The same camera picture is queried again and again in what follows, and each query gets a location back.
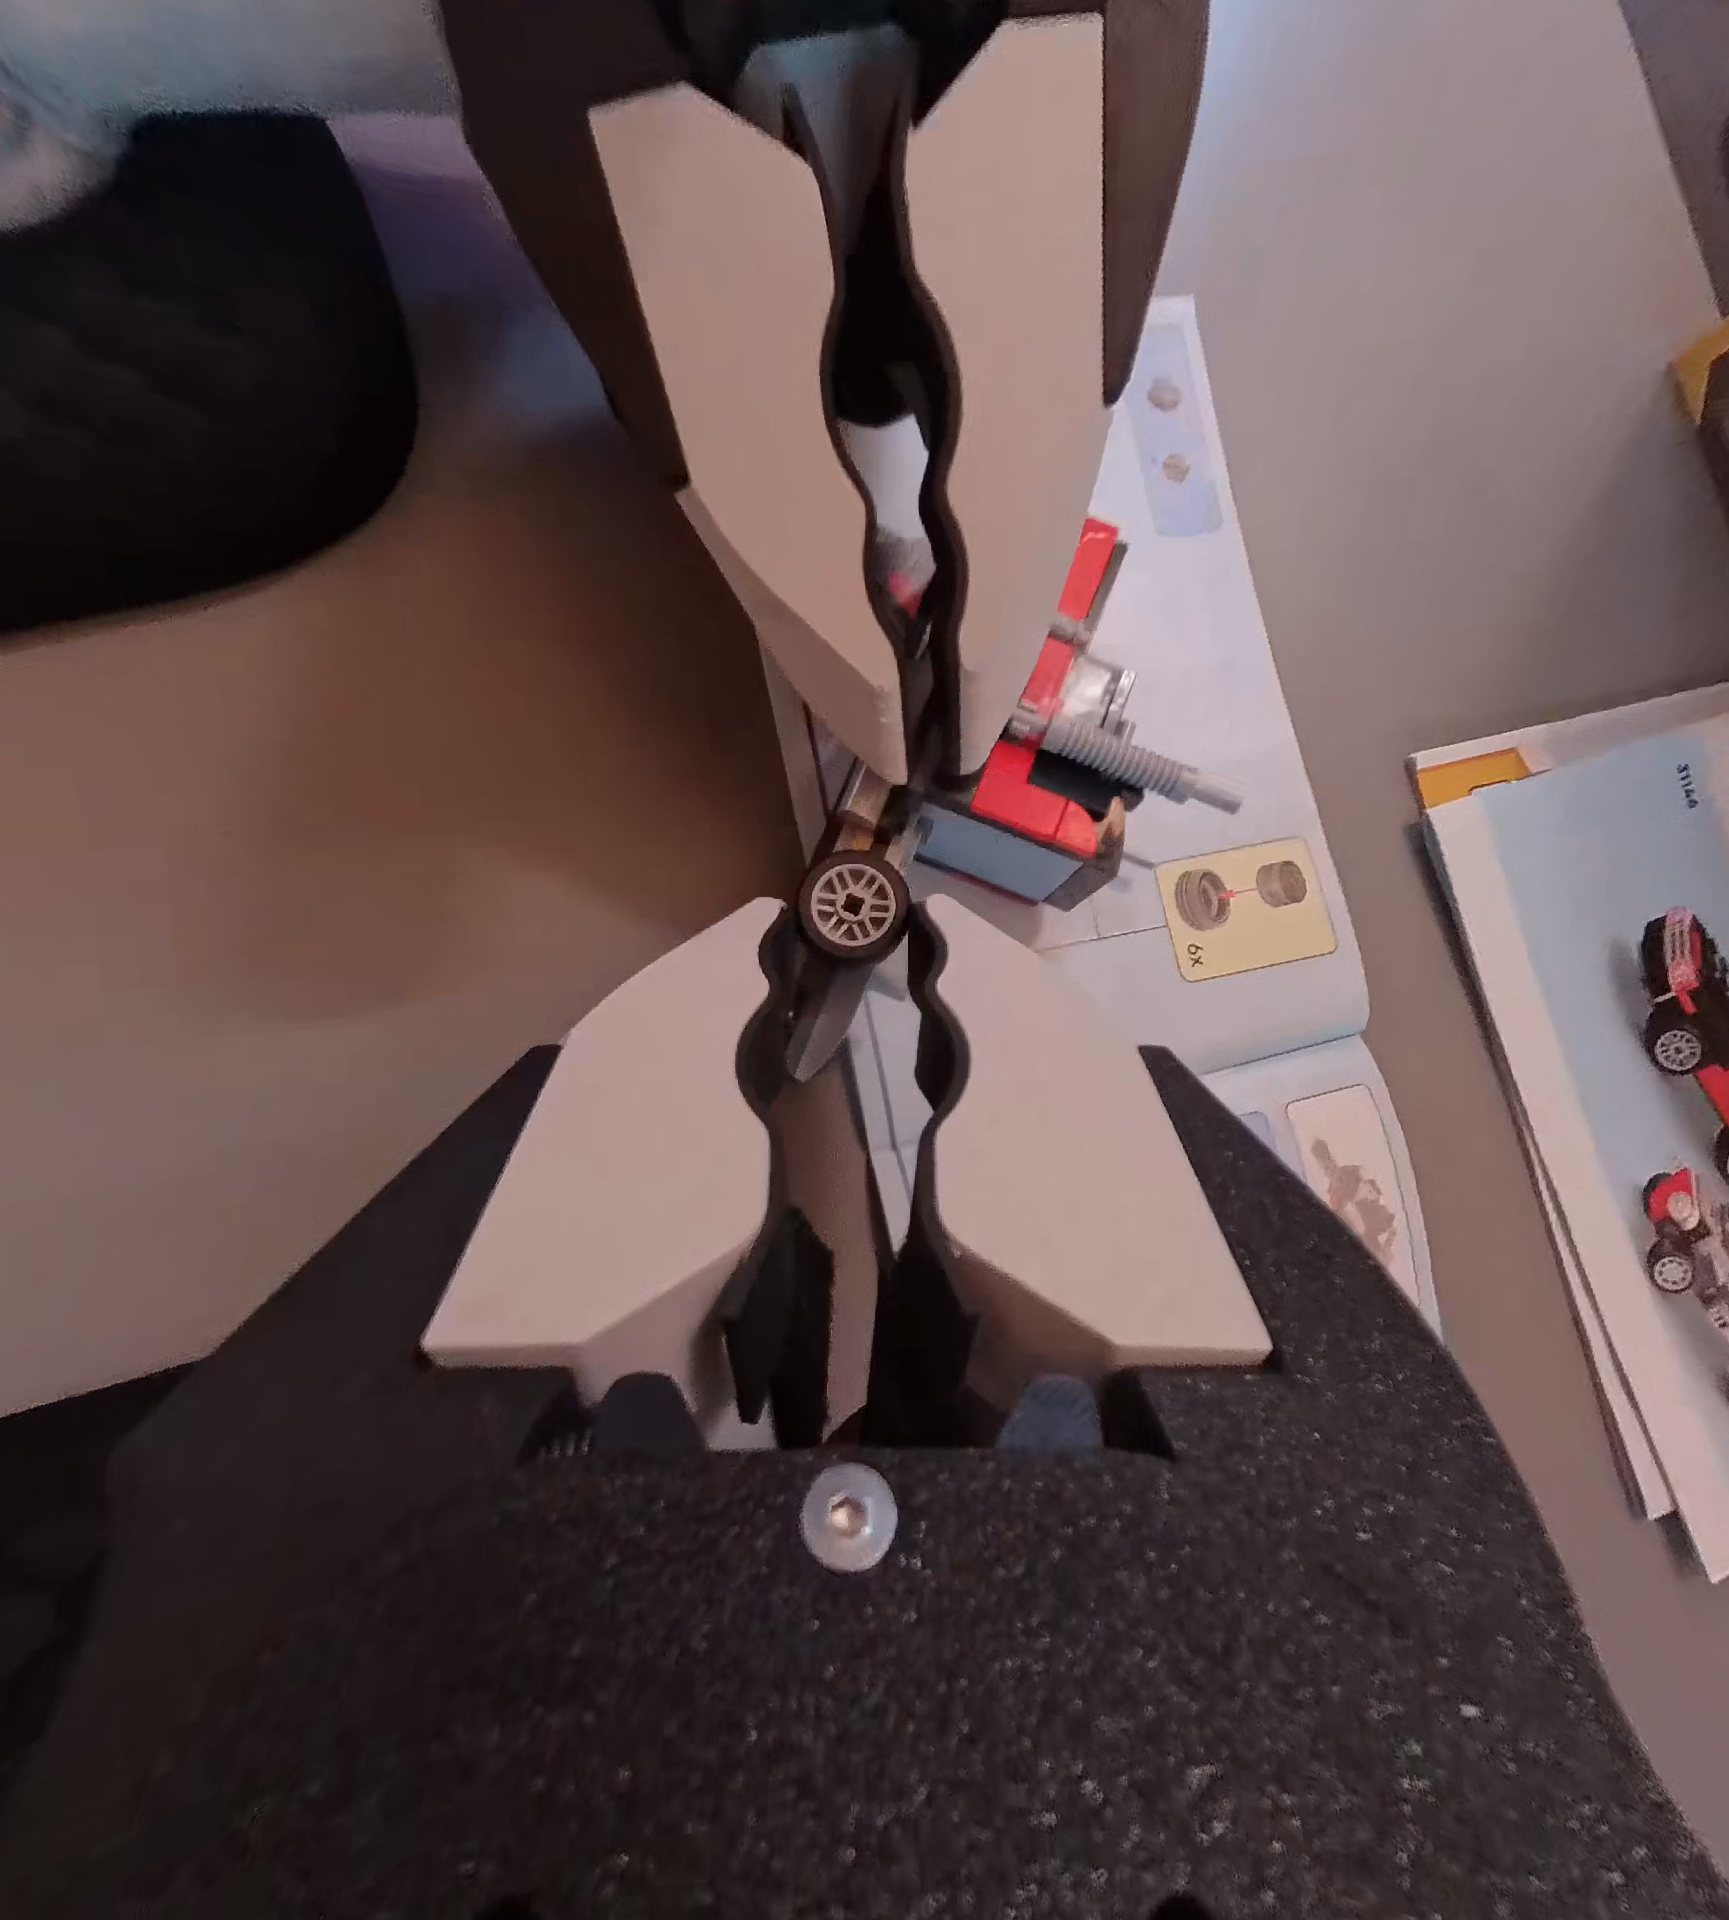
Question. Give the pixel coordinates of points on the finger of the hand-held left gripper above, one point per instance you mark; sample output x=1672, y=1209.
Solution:
x=1040, y=332
x=728, y=361

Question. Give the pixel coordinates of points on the red black lego vehicle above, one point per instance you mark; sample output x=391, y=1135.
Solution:
x=1035, y=798

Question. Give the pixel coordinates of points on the small lego wheel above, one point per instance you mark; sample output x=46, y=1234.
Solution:
x=848, y=897

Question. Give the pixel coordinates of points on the closed lego instruction booklet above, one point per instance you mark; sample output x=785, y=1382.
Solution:
x=1581, y=996

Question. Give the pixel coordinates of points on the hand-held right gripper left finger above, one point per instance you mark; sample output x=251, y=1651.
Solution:
x=607, y=1205

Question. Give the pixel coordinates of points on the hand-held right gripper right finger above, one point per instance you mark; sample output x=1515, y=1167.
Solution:
x=1106, y=1205

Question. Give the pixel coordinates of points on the person's left forearm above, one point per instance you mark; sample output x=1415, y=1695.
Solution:
x=84, y=88

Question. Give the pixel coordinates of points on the open lego instruction booklet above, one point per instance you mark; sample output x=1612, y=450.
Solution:
x=1228, y=629

